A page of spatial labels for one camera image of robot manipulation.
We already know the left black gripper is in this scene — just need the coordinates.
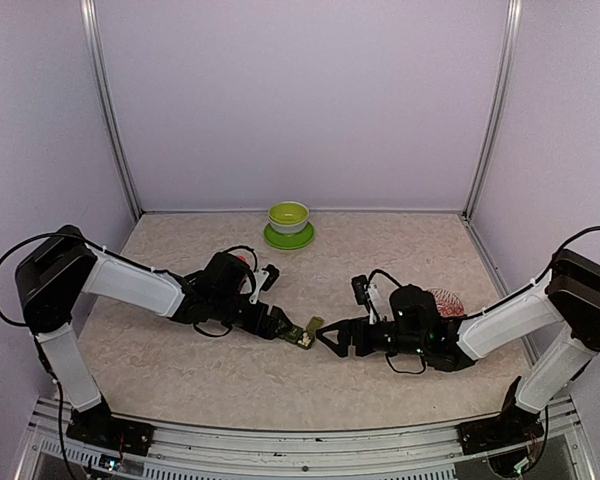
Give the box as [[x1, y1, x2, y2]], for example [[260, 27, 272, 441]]
[[211, 292, 293, 340]]

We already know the green weekly pill organizer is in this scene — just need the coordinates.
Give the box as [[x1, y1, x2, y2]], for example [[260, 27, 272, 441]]
[[280, 316, 325, 350]]

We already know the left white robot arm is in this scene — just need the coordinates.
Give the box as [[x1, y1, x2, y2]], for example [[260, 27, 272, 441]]
[[0, 225, 293, 445]]

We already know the aluminium frame post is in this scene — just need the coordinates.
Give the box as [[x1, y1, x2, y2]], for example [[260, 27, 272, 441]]
[[462, 0, 523, 223], [80, 0, 144, 222]]

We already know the green saucer plate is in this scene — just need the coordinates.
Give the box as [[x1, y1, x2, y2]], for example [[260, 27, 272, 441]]
[[264, 222, 315, 250]]

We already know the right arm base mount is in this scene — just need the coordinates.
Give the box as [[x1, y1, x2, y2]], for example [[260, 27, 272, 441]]
[[456, 417, 544, 455]]

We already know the front aluminium rail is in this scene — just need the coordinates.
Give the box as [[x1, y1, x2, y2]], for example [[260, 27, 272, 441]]
[[27, 394, 594, 480]]

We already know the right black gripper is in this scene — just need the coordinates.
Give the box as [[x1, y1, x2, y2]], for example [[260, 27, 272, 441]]
[[316, 315, 427, 358]]

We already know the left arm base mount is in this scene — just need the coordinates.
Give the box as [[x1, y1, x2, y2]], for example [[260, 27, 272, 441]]
[[66, 417, 155, 457]]

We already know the red patterned oval tin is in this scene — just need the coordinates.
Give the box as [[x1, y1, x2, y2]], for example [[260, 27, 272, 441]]
[[428, 288, 465, 318]]

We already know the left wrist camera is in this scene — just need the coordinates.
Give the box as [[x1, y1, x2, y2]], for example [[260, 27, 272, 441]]
[[249, 264, 280, 304]]

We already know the right aluminium frame post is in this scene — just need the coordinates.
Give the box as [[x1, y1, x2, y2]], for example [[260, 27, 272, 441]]
[[462, 0, 523, 223]]

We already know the green and white bowl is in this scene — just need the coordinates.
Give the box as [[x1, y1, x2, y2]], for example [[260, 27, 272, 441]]
[[268, 201, 310, 235]]

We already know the left aluminium frame post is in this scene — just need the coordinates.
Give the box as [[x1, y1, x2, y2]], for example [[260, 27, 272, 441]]
[[80, 0, 144, 222]]

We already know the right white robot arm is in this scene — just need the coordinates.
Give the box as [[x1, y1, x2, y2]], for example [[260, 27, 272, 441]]
[[316, 243, 600, 444]]

